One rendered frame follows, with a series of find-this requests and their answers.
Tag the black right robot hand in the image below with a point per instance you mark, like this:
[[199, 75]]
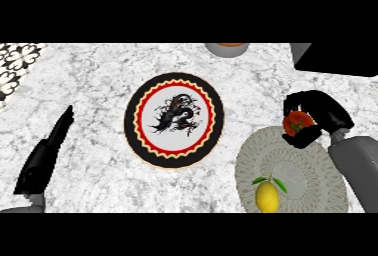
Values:
[[326, 110]]

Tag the red tomato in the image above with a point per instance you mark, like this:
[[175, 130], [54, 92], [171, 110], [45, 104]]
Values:
[[298, 122]]

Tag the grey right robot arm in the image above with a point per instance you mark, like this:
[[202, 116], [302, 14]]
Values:
[[357, 170]]

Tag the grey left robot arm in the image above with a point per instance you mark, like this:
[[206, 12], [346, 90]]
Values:
[[27, 204]]

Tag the round grey woven placemat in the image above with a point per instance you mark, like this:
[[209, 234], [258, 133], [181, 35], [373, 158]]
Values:
[[305, 173]]

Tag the dragon print plate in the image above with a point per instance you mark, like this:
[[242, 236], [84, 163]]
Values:
[[174, 120]]

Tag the black appliance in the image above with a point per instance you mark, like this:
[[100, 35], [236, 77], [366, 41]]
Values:
[[341, 58]]

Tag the grey pot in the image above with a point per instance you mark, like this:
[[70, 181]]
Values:
[[228, 49]]

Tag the yellow lemon with leaves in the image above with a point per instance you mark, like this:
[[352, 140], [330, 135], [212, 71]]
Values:
[[268, 196]]

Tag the black and white patterned tile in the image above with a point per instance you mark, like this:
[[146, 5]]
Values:
[[16, 65]]

